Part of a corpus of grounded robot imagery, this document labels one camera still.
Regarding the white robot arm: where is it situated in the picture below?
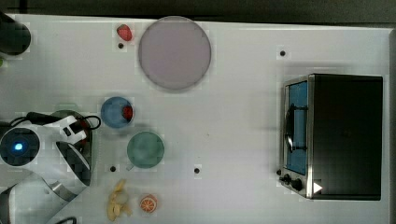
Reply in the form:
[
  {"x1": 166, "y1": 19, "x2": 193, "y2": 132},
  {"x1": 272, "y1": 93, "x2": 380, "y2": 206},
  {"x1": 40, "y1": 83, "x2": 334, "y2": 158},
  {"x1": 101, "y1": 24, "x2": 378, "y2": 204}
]
[{"x1": 1, "y1": 112, "x2": 92, "y2": 224}]

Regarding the green cup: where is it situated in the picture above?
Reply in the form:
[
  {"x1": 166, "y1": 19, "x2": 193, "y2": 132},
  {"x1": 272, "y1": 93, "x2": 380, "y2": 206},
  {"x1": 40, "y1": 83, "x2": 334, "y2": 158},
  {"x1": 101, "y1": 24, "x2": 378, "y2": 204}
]
[{"x1": 127, "y1": 131, "x2": 164, "y2": 171}]

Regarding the large grey round plate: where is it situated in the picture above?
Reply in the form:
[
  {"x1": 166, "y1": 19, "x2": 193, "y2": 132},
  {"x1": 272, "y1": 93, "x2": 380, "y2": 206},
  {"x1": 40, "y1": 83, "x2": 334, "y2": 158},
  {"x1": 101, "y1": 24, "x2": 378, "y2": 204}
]
[{"x1": 138, "y1": 16, "x2": 211, "y2": 91}]

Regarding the small red item in cup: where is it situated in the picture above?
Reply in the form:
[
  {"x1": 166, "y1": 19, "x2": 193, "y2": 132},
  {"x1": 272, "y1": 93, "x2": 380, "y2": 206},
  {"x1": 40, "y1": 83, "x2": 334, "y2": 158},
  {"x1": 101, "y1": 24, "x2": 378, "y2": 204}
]
[{"x1": 122, "y1": 105, "x2": 134, "y2": 120}]

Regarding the blue cup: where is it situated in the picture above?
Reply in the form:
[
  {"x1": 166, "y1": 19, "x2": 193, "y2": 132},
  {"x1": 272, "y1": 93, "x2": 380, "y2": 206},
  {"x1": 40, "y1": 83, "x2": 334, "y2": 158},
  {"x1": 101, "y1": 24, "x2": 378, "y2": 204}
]
[{"x1": 101, "y1": 96, "x2": 134, "y2": 129}]

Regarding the plush orange slice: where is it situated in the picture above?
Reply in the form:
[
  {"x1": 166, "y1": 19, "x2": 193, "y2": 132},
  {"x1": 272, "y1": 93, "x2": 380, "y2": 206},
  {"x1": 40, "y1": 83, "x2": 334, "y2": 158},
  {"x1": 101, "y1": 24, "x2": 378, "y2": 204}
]
[{"x1": 139, "y1": 194, "x2": 158, "y2": 213}]

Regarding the red plush strawberry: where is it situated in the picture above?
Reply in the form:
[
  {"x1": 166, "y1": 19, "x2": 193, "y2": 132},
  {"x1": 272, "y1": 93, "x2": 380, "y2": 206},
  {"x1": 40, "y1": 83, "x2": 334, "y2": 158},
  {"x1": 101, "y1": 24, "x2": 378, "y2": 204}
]
[{"x1": 117, "y1": 24, "x2": 134, "y2": 41}]

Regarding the peeled plush banana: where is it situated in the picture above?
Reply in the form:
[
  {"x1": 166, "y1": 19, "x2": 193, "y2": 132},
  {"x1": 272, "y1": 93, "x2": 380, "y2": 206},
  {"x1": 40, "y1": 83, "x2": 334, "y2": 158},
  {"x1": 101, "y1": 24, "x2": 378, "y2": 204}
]
[{"x1": 106, "y1": 179, "x2": 133, "y2": 221}]

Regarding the black toaster oven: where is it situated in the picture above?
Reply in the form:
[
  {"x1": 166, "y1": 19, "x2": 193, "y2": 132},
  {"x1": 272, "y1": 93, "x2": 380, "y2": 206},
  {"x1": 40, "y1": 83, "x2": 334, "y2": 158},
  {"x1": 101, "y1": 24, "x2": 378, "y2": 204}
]
[{"x1": 276, "y1": 74, "x2": 384, "y2": 201}]

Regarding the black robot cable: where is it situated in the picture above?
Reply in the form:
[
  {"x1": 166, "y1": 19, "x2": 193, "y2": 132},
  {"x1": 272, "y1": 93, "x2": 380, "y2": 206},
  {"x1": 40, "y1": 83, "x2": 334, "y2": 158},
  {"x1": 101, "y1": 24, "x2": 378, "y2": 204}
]
[{"x1": 8, "y1": 111, "x2": 102, "y2": 131}]

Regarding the black cylinder post upper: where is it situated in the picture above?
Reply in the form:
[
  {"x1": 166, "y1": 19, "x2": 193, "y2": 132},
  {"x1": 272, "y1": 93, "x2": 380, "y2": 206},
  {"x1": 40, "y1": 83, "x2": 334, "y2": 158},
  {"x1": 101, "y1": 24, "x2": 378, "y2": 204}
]
[{"x1": 0, "y1": 12, "x2": 32, "y2": 56}]

